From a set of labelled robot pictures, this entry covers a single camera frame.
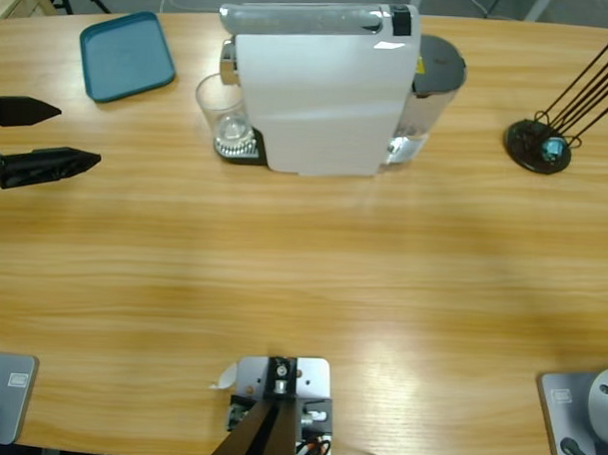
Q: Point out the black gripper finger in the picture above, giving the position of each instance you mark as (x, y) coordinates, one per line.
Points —
(36, 167)
(18, 112)

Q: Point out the white capsule coffee machine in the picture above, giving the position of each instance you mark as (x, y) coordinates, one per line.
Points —
(314, 88)

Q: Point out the clear glass cup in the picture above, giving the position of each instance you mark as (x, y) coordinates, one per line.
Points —
(223, 110)

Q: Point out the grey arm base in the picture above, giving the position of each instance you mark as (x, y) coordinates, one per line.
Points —
(567, 411)
(13, 402)

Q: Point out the blue coffee capsule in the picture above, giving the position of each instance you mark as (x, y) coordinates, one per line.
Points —
(554, 149)

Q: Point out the teal plastic tray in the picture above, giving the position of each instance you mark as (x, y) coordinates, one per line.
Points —
(125, 56)

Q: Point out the grey metal leg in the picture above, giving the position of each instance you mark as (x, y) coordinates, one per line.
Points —
(539, 8)

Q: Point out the black capsule holder with rods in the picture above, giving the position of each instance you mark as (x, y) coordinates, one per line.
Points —
(528, 155)

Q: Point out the white paper tag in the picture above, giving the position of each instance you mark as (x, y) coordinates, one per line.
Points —
(225, 377)

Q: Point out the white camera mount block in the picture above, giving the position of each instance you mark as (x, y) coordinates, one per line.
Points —
(311, 377)

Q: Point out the dark camera post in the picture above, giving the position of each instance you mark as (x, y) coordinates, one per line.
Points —
(267, 426)

